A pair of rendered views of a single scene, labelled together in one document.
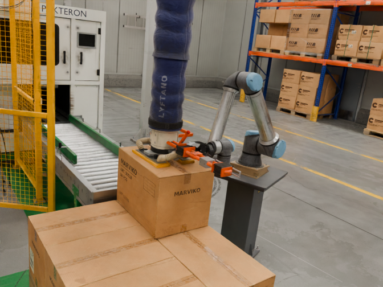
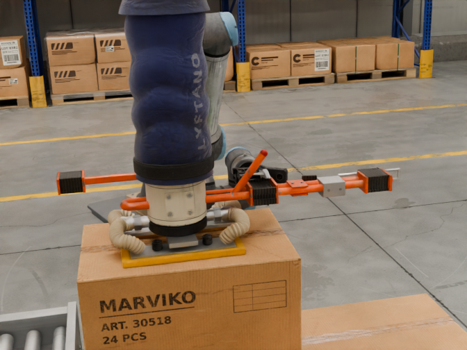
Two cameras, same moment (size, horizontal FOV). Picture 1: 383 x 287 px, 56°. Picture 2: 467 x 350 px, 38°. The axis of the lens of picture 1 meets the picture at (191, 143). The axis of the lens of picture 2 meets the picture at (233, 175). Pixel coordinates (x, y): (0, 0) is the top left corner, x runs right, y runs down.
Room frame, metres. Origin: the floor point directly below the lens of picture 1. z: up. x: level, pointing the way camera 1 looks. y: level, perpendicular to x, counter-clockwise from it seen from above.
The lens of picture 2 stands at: (1.34, 1.73, 1.72)
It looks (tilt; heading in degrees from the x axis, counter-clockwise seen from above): 18 degrees down; 296
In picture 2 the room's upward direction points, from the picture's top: 2 degrees counter-clockwise
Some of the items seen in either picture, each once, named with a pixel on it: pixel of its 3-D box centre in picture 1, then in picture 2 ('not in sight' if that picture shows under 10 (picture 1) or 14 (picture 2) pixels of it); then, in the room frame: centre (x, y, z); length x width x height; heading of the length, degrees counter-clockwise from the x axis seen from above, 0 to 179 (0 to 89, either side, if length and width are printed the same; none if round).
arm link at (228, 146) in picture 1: (224, 146); (240, 163); (2.28, -0.22, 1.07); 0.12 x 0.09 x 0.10; 127
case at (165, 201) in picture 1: (162, 185); (187, 301); (2.28, 0.17, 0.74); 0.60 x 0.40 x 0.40; 35
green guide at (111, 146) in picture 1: (95, 132); not in sight; (3.95, 1.10, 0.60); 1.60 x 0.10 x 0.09; 37
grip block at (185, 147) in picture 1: (185, 150); (260, 191); (2.09, 0.03, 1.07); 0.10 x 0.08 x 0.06; 127
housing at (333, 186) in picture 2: (207, 162); (331, 186); (1.92, -0.10, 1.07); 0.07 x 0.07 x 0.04; 37
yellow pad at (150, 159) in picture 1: (150, 155); (182, 246); (2.23, 0.26, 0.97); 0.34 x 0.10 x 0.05; 37
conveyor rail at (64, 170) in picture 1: (50, 155); not in sight; (3.31, 1.36, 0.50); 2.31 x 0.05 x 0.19; 37
